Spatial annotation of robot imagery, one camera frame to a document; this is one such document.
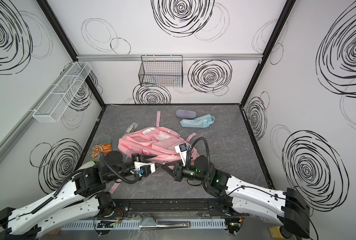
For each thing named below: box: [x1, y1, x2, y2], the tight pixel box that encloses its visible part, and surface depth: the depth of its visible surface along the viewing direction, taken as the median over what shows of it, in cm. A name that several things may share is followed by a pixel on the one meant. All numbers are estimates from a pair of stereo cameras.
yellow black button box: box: [269, 226, 284, 239], surface depth 64 cm
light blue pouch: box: [179, 114, 216, 128], surface depth 106 cm
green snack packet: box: [90, 141, 113, 162], surface depth 96 cm
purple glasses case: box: [176, 109, 197, 119], surface depth 114 cm
